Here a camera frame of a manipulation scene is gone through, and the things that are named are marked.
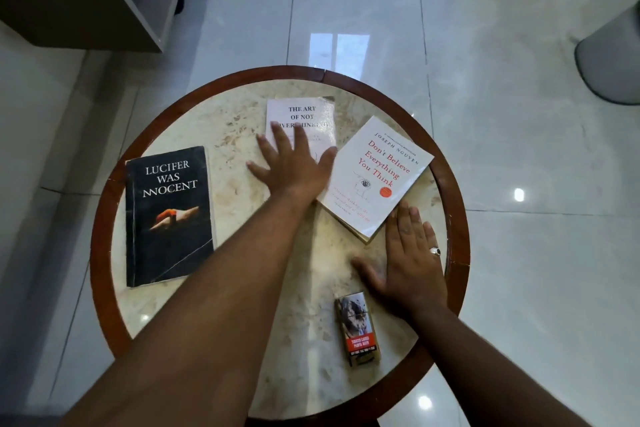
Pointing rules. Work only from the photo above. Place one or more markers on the round table with wooden rim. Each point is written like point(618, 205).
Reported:
point(104, 221)

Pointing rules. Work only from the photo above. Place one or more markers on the person's right hand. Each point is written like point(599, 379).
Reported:
point(412, 276)

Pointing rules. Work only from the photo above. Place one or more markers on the cigarette pack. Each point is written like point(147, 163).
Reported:
point(357, 331)

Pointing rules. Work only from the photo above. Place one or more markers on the small white paperback book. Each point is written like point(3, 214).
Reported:
point(305, 109)

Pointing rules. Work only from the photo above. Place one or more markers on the white book with red print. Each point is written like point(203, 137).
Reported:
point(380, 166)

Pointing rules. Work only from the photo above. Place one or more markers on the person's left hand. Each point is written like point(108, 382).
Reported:
point(292, 171)

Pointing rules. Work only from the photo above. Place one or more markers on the person's right little finger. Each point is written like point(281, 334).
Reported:
point(431, 239)

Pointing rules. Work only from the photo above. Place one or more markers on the grey round bin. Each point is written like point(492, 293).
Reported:
point(615, 56)

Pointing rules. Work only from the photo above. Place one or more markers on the person's right thumb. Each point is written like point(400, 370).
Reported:
point(369, 272)

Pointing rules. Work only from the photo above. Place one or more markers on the person's left forearm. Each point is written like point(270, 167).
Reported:
point(210, 311)

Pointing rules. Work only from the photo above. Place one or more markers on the person's left little finger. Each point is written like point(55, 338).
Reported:
point(257, 170)

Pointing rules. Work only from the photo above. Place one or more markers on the person's left thumb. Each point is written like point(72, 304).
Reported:
point(327, 160)

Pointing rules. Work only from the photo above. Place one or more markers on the person's left middle finger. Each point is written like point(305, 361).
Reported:
point(281, 137)

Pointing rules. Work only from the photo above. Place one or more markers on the person's right forearm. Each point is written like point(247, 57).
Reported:
point(480, 371)

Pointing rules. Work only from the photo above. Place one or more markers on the person's right middle finger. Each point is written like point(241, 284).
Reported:
point(404, 224)

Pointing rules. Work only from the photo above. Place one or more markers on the black paperback book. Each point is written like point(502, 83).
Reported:
point(170, 221)

